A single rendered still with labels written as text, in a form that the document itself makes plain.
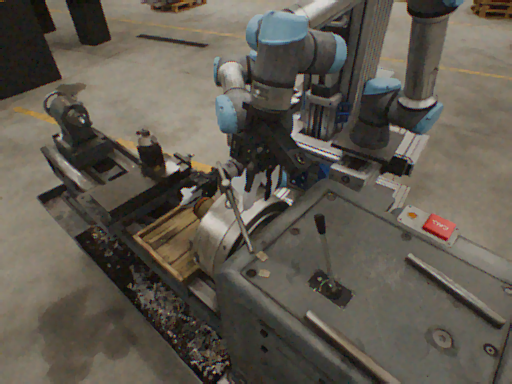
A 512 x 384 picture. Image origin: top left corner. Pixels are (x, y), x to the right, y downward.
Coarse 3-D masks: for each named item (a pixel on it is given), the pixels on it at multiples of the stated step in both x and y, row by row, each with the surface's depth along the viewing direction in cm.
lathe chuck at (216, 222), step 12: (264, 192) 91; (216, 204) 86; (240, 204) 85; (204, 216) 86; (216, 216) 84; (228, 216) 83; (204, 228) 85; (216, 228) 83; (228, 228) 82; (204, 240) 85; (216, 240) 83; (204, 252) 85; (216, 252) 83; (204, 264) 87
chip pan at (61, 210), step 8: (56, 200) 187; (48, 208) 182; (56, 208) 182; (64, 208) 182; (56, 216) 178; (64, 216) 178; (72, 216) 178; (64, 224) 173; (72, 224) 173; (80, 224) 173; (72, 232) 169; (80, 232) 169; (168, 344) 125; (176, 352) 123
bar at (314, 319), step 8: (312, 312) 58; (312, 320) 57; (320, 320) 57; (320, 328) 56; (328, 328) 56; (328, 336) 55; (336, 336) 55; (336, 344) 54; (344, 344) 54; (352, 344) 54; (344, 352) 54; (352, 352) 53; (360, 352) 53; (360, 360) 52; (368, 360) 52; (368, 368) 51; (376, 368) 51; (384, 368) 51; (376, 376) 50; (384, 376) 50; (392, 376) 50
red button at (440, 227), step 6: (432, 216) 77; (438, 216) 77; (426, 222) 76; (432, 222) 76; (438, 222) 76; (444, 222) 76; (450, 222) 76; (426, 228) 75; (432, 228) 74; (438, 228) 74; (444, 228) 74; (450, 228) 74; (438, 234) 73; (444, 234) 73; (450, 234) 73
